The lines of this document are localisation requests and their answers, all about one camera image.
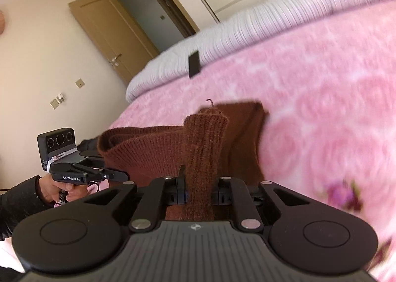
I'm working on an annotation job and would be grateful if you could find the black smartphone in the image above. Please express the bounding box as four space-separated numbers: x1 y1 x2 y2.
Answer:
188 51 201 79

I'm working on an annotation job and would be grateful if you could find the person's left hand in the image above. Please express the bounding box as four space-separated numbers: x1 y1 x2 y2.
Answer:
38 174 87 205

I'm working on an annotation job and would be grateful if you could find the dark navy garment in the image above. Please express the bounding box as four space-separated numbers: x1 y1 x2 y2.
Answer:
77 136 103 160

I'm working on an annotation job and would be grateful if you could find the striped lilac rolled duvet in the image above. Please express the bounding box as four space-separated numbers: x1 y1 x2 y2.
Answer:
125 0 383 103

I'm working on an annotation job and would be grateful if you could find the maroon knitted cardigan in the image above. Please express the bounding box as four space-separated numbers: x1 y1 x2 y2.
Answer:
97 102 269 221

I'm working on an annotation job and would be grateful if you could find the beige wall socket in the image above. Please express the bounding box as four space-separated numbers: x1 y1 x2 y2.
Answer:
50 94 65 110

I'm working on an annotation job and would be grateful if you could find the black camera box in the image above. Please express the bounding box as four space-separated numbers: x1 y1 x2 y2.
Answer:
37 128 81 173

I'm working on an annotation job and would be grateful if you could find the pink rose bed blanket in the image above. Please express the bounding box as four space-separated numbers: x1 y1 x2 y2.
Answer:
114 0 395 281

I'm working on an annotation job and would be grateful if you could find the black sleeved left forearm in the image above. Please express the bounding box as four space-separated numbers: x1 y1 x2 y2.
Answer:
0 176 55 241

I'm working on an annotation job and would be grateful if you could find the wooden door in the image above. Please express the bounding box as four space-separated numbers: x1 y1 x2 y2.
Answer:
69 0 159 85

